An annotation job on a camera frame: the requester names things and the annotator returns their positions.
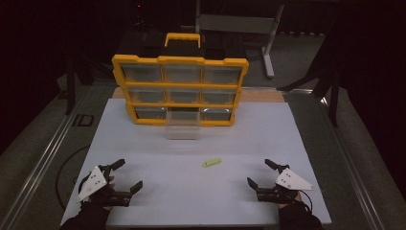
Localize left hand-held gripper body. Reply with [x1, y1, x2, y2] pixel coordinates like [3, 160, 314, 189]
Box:
[77, 164, 132, 208]

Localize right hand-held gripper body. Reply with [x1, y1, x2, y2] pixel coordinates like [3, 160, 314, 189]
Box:
[256, 164, 316, 204]

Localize yellow-green cylinder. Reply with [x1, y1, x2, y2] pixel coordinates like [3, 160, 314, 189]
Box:
[201, 157, 222, 169]

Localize clear plastic drawer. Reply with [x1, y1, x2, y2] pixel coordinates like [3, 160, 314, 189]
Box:
[165, 107, 202, 141]

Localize person's left hand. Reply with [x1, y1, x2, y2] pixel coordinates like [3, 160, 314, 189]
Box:
[81, 176, 116, 212]

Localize person's right hand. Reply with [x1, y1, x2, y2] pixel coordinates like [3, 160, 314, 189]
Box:
[277, 191, 304, 211]

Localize black stand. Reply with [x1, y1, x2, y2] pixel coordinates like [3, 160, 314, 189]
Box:
[64, 52, 99, 116]
[277, 61, 342, 128]

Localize yellow drawer organizer cabinet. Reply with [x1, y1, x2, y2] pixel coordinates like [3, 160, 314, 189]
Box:
[111, 32, 250, 127]

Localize grey metal stand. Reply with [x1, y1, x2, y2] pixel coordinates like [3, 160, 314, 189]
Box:
[193, 0, 286, 80]

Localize black cable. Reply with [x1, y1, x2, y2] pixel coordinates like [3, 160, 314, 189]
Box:
[299, 189, 314, 213]
[55, 145, 92, 210]

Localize aluminium floor rail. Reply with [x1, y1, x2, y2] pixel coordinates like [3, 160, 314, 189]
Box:
[0, 85, 94, 230]
[282, 88, 386, 230]

